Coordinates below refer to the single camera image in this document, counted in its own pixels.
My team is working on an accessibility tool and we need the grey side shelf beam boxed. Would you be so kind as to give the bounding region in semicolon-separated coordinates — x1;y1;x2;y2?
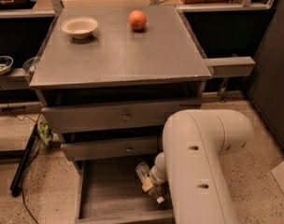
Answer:
205;56;255;77

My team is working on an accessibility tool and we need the blue patterned bowl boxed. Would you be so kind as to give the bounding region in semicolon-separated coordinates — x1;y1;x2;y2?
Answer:
0;56;13;76

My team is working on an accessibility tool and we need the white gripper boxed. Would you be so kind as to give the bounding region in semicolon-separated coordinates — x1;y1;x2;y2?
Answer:
142;165;167;192

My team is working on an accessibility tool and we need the cream paper bowl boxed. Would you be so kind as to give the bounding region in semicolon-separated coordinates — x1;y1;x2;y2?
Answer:
62;17;98;39

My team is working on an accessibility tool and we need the blue plastic bottle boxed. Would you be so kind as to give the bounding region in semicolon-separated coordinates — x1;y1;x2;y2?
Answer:
135;161;164;204

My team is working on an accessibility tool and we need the bottom grey drawer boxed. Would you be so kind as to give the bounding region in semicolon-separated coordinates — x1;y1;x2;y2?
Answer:
75;154;175;224

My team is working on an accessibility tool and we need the grey drawer cabinet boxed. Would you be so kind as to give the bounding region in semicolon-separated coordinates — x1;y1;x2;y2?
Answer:
28;5;212;173

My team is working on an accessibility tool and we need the grey drawer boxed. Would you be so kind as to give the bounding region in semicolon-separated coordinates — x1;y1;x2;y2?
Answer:
75;154;175;224
42;99;201;133
61;135;163;161

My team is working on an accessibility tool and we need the clear plastic container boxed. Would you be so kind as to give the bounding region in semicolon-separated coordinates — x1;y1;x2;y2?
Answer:
22;57;40;74

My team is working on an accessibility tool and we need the orange fruit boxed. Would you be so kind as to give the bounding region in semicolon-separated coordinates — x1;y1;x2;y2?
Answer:
128;10;147;31

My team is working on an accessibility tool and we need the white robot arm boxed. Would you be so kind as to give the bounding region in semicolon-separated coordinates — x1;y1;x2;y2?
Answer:
143;109;254;224

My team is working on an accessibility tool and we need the top grey drawer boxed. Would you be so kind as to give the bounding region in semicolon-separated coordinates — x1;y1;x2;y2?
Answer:
42;99;201;133

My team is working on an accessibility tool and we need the green power strip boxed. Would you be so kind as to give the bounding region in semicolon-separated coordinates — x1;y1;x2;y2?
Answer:
36;121;53;147

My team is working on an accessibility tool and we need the black floor stand leg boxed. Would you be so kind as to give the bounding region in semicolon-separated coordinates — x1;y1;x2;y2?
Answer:
10;124;37;197

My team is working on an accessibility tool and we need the middle grey drawer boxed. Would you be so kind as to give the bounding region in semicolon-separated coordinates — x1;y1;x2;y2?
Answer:
61;135;163;161

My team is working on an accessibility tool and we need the black cable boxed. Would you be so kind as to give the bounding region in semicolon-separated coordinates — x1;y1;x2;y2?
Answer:
0;77;43;224

